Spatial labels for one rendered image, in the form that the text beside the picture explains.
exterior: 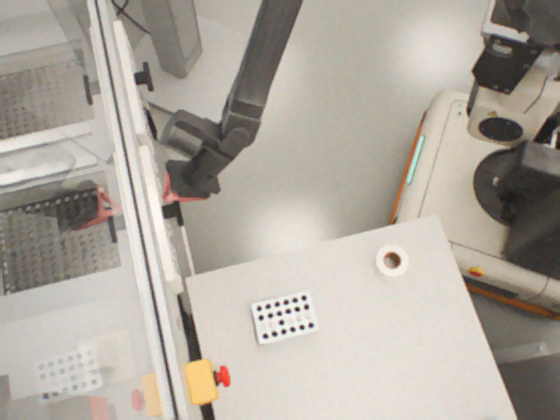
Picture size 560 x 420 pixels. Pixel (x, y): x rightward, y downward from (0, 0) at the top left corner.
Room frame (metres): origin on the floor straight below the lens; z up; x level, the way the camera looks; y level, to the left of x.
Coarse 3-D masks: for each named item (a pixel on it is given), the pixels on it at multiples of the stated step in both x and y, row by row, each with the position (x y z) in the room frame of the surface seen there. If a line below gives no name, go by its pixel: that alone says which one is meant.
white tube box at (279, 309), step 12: (276, 300) 0.22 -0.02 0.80; (288, 300) 0.22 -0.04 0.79; (300, 300) 0.22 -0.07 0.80; (264, 312) 0.19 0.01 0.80; (276, 312) 0.19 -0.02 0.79; (288, 312) 0.20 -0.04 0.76; (300, 312) 0.19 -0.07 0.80; (312, 312) 0.19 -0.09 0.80; (276, 324) 0.17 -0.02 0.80; (288, 324) 0.17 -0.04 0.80; (300, 324) 0.17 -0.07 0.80; (312, 324) 0.17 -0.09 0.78; (264, 336) 0.15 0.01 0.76; (276, 336) 0.15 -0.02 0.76; (288, 336) 0.14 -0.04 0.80; (300, 336) 0.15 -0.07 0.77
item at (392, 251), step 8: (384, 248) 0.33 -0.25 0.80; (392, 248) 0.33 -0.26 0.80; (400, 248) 0.33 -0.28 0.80; (376, 256) 0.31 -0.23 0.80; (384, 256) 0.31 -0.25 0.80; (392, 256) 0.32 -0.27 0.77; (400, 256) 0.31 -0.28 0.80; (376, 264) 0.29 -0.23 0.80; (384, 264) 0.29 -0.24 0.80; (400, 264) 0.29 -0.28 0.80; (408, 264) 0.29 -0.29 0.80; (376, 272) 0.28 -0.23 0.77; (384, 272) 0.27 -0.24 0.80; (392, 272) 0.27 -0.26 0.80; (400, 272) 0.27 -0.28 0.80
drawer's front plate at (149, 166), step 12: (144, 156) 0.48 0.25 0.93; (144, 168) 0.45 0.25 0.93; (156, 168) 0.49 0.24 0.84; (156, 180) 0.44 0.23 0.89; (156, 192) 0.40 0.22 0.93; (156, 204) 0.38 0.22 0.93; (156, 216) 0.35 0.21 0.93; (156, 228) 0.33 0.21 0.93; (168, 240) 0.31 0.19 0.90; (168, 252) 0.28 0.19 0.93; (168, 264) 0.26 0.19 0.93; (168, 276) 0.24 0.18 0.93; (180, 288) 0.23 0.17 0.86
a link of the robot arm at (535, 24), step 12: (504, 0) 0.57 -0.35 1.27; (516, 0) 0.56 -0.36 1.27; (528, 0) 0.55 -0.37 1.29; (540, 0) 0.55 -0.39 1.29; (552, 0) 0.55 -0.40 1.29; (528, 12) 0.54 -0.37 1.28; (540, 12) 0.54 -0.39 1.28; (552, 12) 0.54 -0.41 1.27; (516, 24) 0.58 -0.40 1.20; (528, 24) 0.54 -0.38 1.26; (540, 24) 0.53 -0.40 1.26; (552, 24) 0.53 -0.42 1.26; (540, 36) 0.52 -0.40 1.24; (552, 36) 0.53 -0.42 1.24
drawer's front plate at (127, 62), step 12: (120, 24) 0.80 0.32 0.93; (120, 36) 0.77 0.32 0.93; (120, 48) 0.74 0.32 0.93; (132, 60) 0.76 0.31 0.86; (132, 72) 0.69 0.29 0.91; (132, 84) 0.65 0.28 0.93; (132, 96) 0.62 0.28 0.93; (132, 108) 0.59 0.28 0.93; (144, 120) 0.59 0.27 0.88; (144, 132) 0.54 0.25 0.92; (144, 144) 0.53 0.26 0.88
